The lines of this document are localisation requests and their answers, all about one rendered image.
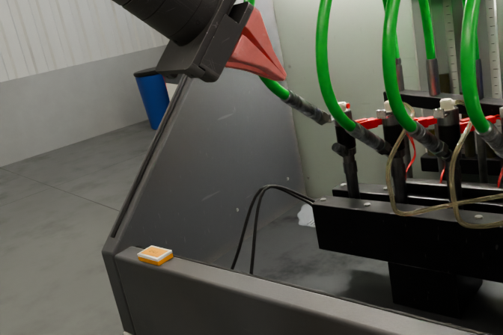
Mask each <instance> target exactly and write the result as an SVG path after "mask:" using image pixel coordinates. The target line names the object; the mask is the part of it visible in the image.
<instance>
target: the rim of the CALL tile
mask: <svg viewBox="0 0 503 335"><path fill-rule="evenodd" d="M150 247H154V248H159V247H156V246H153V245H151V246H150ZM150 247H149V248H150ZM159 249H163V250H166V251H167V252H166V253H164V254H163V255H161V256H159V257H154V256H149V255H146V254H142V253H141V252H143V251H141V252H140V253H137V255H138V256H140V257H142V258H145V259H150V260H153V261H157V262H158V261H160V260H161V259H163V258H165V257H167V256H168V255H169V254H171V253H172V250H169V249H164V248H159ZM145 250H147V248H146V249H144V251H145Z"/></svg>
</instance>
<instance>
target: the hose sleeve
mask: <svg viewBox="0 0 503 335"><path fill-rule="evenodd" d="M286 90H288V89H286ZM288 91H289V97H288V98H287V99H286V100H283V99H281V101H282V102H284V103H285V104H287V105H289V106H290V107H292V108H295V109H296V110H297V111H299V112H301V113H303V114H304V115H305V116H306V117H309V118H311V119H312V120H319V119H320V118H321V117H322V111H321V110H320V109H319V108H318V107H317V106H315V105H313V104H311V103H309V102H308V101H306V100H305V99H303V98H302V97H300V96H299V95H297V94H295V93H294V92H292V91H291V90H288Z"/></svg>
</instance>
